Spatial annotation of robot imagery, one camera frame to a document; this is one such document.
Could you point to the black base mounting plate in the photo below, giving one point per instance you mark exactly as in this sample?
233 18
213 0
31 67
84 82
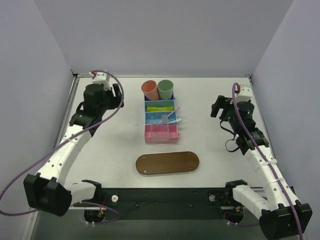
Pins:
165 204

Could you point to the pink bin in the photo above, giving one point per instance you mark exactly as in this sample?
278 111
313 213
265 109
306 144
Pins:
173 134

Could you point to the light blue toothbrush bin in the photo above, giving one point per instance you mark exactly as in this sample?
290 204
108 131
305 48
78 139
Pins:
156 117

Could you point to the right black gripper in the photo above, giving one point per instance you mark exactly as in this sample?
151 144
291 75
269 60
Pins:
222 107

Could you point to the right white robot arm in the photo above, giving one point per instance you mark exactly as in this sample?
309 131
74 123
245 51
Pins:
280 213

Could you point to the dark blue bin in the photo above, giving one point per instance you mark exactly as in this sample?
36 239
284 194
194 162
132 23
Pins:
172 98

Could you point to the brown wooden oval tray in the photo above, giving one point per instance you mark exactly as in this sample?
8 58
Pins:
167 163

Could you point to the clear textured plastic box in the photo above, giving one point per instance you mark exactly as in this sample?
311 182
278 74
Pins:
159 133

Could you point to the green plastic cup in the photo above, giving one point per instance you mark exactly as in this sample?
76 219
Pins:
165 89

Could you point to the white toothbrush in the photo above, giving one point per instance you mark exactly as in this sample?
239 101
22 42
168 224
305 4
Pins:
175 121

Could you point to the light blue toothpaste bin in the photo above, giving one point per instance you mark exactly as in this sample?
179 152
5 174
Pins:
159 103

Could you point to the pink toothbrush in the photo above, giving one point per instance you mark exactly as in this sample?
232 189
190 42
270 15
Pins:
165 117

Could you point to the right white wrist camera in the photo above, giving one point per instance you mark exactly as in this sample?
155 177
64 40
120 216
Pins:
244 94

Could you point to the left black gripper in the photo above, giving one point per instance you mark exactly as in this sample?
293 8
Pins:
116 94

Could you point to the pink plastic cup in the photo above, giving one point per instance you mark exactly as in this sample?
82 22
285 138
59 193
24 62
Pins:
150 90

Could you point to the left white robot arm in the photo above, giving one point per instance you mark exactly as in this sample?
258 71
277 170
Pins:
47 189

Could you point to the yellow-green toothpaste tube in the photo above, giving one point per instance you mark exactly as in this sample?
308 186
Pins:
159 108

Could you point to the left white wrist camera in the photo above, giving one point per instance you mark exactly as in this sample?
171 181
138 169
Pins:
102 78

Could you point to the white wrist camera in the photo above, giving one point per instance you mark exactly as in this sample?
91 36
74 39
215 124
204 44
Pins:
244 94
102 78

